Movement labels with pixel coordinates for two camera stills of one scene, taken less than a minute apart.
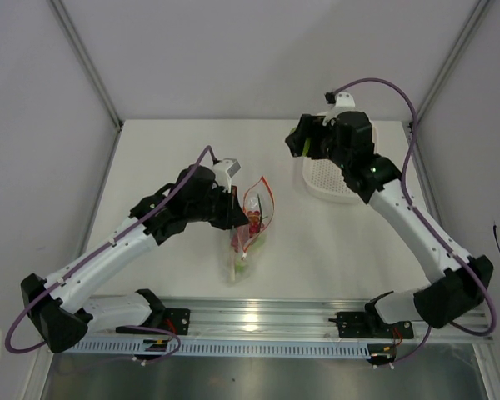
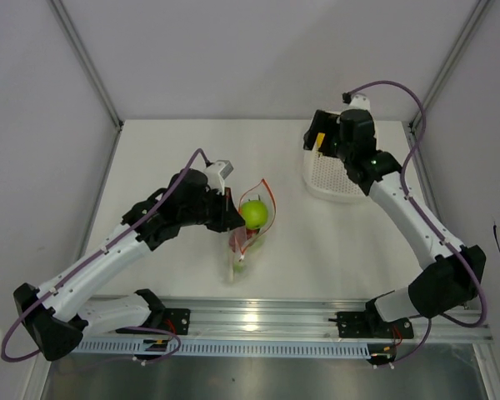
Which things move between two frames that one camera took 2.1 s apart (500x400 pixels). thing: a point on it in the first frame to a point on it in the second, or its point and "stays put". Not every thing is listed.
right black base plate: x=370 y=324 stays put
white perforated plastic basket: x=327 y=179 stays put
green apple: x=307 y=143 to x=255 y=213
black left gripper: x=233 y=215 stays put
